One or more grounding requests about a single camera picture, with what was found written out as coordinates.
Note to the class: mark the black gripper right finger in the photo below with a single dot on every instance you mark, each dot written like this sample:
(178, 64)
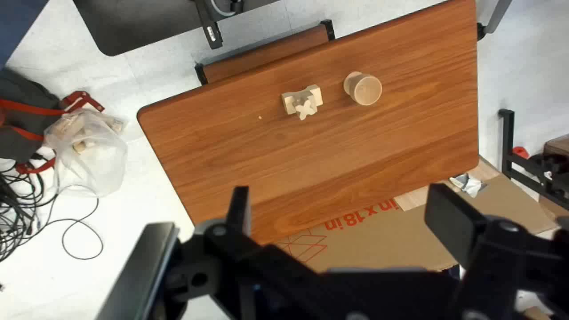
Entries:
(454, 217)

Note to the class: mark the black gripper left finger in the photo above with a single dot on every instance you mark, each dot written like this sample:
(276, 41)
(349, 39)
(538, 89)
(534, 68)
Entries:
(239, 208)

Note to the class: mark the rectangular wooden block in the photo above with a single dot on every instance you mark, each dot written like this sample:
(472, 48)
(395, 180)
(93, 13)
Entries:
(292, 100)

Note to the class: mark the wooden cylinder block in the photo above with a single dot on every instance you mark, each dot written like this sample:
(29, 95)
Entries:
(367, 89)

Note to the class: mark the crumpled white paper scrap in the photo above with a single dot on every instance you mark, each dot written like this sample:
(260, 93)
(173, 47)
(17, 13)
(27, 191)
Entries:
(468, 185)

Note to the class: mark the brown cardboard box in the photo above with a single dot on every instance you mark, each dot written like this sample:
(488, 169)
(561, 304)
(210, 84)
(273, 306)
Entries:
(392, 237)

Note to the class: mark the brown wooden chair seat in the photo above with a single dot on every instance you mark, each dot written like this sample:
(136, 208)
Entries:
(267, 55)

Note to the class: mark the clear plastic bag of blocks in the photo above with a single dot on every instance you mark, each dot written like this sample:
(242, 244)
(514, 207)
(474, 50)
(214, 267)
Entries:
(89, 151)

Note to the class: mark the grey metal table leg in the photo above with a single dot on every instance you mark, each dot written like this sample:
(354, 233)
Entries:
(495, 18)

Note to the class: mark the blue fabric panel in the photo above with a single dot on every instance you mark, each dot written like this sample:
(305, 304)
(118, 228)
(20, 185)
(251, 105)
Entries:
(18, 23)

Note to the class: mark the black metal stand frame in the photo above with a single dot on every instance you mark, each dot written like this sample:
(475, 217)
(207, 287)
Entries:
(534, 169)

